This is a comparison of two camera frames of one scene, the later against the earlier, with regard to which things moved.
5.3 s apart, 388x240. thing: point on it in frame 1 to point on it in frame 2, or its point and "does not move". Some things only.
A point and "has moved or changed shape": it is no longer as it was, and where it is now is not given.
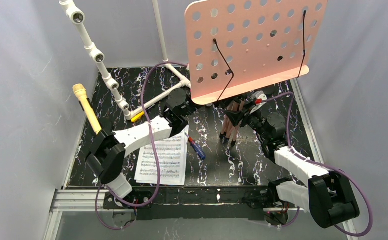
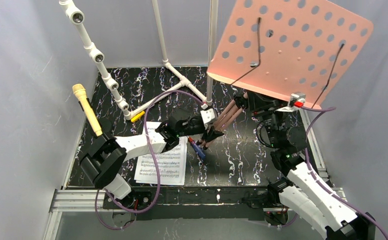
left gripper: (187, 104) to (206, 127)
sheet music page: (172, 157) does not move
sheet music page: (171, 154) does not move
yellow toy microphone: (79, 89) does not move
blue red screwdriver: (198, 149) does not move
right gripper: (239, 117) to (242, 101)
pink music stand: (234, 46) has moved or changed shape
